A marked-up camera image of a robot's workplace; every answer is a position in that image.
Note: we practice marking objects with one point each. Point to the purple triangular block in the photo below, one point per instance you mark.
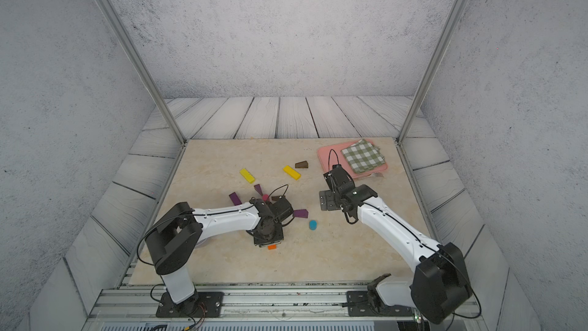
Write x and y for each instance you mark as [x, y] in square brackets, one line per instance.
[301, 213]
[258, 189]

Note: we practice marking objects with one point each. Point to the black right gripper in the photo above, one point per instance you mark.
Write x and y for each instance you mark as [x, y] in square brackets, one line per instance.
[326, 199]

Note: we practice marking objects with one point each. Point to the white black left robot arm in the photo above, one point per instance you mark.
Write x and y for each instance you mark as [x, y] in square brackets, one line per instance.
[173, 238]

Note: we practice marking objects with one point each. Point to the teal cylinder block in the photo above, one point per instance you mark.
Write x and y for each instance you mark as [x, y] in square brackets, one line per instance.
[313, 225]

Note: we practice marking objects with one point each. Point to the long yellow block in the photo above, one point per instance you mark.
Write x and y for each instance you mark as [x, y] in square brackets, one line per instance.
[247, 176]

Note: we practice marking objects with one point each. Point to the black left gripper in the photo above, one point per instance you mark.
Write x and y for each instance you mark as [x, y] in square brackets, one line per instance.
[262, 242]

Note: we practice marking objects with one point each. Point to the pink plastic tray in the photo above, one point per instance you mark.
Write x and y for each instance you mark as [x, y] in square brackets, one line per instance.
[329, 156]

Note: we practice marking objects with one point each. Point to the yellow rectangular block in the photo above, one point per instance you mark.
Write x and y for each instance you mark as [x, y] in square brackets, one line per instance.
[292, 172]

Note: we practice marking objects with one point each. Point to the aluminium front rail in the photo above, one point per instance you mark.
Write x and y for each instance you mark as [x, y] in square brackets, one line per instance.
[340, 305]

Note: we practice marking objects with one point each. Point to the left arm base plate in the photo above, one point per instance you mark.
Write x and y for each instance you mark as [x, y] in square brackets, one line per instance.
[188, 304]

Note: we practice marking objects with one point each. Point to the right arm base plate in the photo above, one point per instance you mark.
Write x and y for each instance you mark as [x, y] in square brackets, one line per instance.
[368, 304]

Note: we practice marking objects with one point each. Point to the purple rectangular block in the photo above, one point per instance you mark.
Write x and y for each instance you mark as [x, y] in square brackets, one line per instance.
[235, 199]

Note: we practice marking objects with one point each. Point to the lilac ceramic bowl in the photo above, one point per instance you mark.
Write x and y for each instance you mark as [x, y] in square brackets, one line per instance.
[201, 243]

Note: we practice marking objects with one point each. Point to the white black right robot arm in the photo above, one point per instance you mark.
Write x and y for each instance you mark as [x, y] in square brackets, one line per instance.
[440, 284]

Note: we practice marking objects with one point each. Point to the dark brown triangular block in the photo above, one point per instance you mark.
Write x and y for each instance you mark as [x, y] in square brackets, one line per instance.
[302, 165]

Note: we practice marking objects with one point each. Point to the green white checkered cloth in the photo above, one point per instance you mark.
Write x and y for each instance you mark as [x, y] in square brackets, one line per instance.
[363, 156]

